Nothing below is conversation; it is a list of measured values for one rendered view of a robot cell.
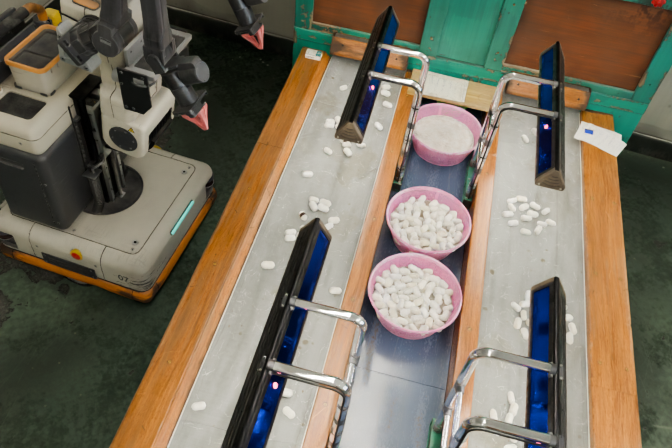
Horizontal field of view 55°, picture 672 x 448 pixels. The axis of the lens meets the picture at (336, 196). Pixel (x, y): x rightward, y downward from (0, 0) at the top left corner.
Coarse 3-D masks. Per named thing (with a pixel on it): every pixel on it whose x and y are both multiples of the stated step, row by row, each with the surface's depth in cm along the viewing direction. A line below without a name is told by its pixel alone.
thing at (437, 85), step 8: (432, 72) 249; (432, 80) 245; (440, 80) 246; (448, 80) 246; (456, 80) 247; (464, 80) 247; (424, 88) 242; (432, 88) 242; (440, 88) 243; (448, 88) 243; (456, 88) 244; (464, 88) 244; (440, 96) 239; (448, 96) 240; (456, 96) 240; (464, 96) 241
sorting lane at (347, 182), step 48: (336, 96) 240; (384, 96) 242; (336, 144) 222; (384, 144) 225; (288, 192) 206; (336, 192) 207; (336, 240) 194; (240, 288) 180; (240, 336) 170; (240, 384) 161; (288, 384) 162; (192, 432) 152; (288, 432) 154
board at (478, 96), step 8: (416, 72) 248; (416, 80) 245; (408, 88) 241; (472, 88) 245; (480, 88) 245; (488, 88) 246; (424, 96) 240; (432, 96) 239; (472, 96) 242; (480, 96) 242; (488, 96) 242; (456, 104) 239; (464, 104) 238; (472, 104) 238; (480, 104) 239; (488, 104) 239
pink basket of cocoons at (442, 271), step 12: (384, 264) 188; (396, 264) 191; (408, 264) 192; (420, 264) 191; (432, 264) 190; (372, 276) 184; (444, 276) 189; (372, 288) 184; (456, 288) 184; (372, 300) 178; (456, 300) 183; (456, 312) 178; (384, 324) 181; (408, 336) 179; (420, 336) 178
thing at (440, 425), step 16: (480, 352) 131; (496, 352) 130; (464, 368) 137; (528, 368) 130; (544, 368) 129; (560, 368) 131; (464, 384) 141; (448, 400) 148; (448, 416) 149; (480, 416) 122; (432, 432) 160; (448, 432) 147; (464, 432) 124; (496, 432) 120; (512, 432) 120; (528, 432) 120; (544, 432) 120
